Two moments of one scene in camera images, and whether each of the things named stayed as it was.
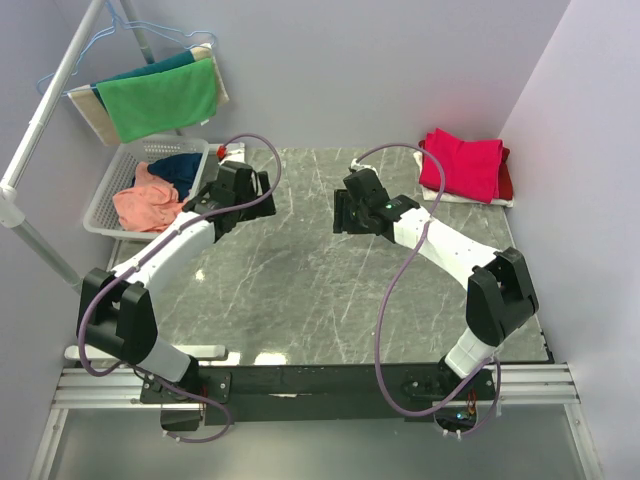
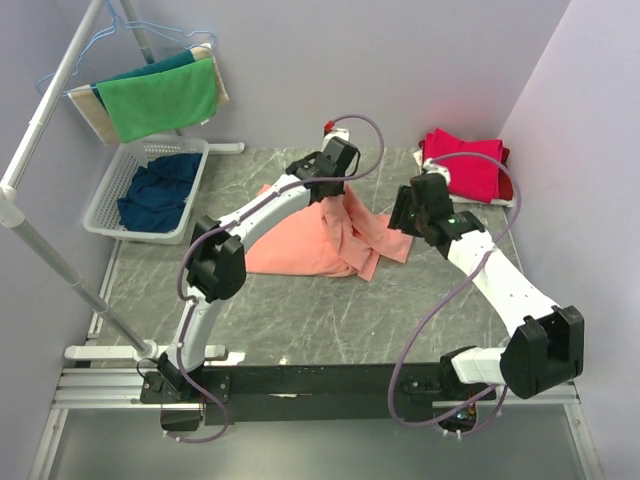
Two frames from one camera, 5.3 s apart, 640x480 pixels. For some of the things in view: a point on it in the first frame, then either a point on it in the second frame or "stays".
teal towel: [181, 59] stays
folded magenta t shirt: [471, 167] stays
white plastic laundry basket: [102, 216] stays
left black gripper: [265, 208] → [340, 190]
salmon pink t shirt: [150, 205] → [336, 237]
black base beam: [322, 394] stays
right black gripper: [341, 205] → [402, 204]
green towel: [150, 103] stays
